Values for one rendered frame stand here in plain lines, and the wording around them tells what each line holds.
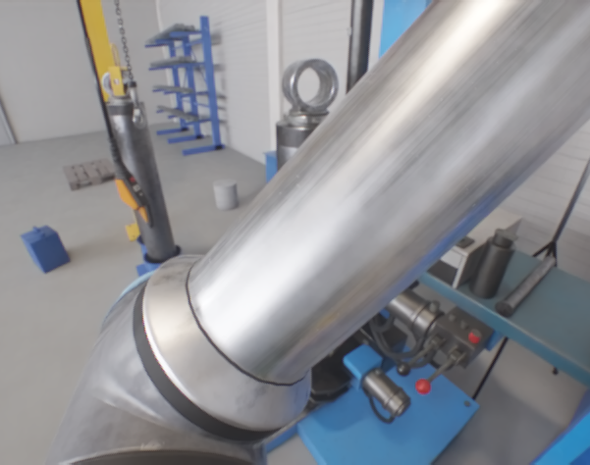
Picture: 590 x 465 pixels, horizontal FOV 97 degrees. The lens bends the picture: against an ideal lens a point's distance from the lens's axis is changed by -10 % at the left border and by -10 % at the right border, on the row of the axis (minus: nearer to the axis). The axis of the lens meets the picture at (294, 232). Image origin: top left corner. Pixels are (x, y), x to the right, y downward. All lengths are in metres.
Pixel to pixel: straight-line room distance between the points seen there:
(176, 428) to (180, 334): 0.05
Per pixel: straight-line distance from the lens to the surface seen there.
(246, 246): 0.16
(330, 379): 1.31
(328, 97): 0.95
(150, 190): 2.13
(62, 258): 3.51
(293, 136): 0.90
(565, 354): 0.94
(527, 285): 1.04
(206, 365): 0.18
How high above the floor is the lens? 1.63
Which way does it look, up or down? 30 degrees down
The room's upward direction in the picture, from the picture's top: straight up
